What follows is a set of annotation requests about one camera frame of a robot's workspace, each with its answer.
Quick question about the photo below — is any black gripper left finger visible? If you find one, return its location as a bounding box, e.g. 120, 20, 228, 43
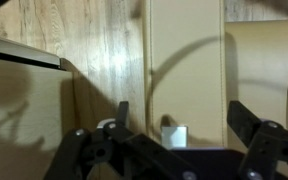
43, 100, 198, 180

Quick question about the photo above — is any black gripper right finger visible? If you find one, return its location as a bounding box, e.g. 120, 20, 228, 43
226, 100, 288, 180

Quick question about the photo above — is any small gray rectangular block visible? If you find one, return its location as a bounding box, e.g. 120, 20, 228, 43
161, 125, 189, 149

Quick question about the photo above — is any brown leather armchair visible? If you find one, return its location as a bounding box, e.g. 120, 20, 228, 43
143, 0, 288, 180

